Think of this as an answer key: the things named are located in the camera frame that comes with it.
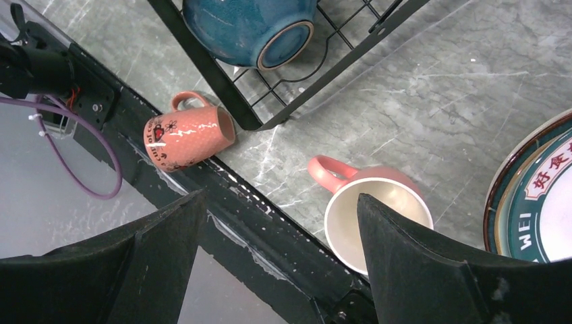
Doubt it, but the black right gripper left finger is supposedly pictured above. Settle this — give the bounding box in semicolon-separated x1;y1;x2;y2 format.
1;190;206;323

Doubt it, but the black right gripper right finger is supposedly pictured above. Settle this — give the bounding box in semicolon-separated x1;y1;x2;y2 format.
357;193;571;323

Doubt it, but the small pink mug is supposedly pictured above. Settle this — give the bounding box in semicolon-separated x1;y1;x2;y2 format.
142;91;236;172

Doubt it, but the black wire dish rack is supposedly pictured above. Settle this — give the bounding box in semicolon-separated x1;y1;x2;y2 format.
151;1;424;132

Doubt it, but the dark blue tan bowl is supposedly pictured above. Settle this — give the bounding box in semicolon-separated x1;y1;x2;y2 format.
182;0;317;71

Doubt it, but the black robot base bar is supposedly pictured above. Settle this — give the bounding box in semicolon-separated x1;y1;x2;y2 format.
24;22;377;323

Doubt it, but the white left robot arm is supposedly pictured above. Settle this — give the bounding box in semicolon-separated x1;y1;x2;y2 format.
1;3;75;99

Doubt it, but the large pink mug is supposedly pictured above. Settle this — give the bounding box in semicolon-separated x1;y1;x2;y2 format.
308;155;434;275

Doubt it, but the green rimmed white plate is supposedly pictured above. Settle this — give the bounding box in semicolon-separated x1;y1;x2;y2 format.
494;130;571;263

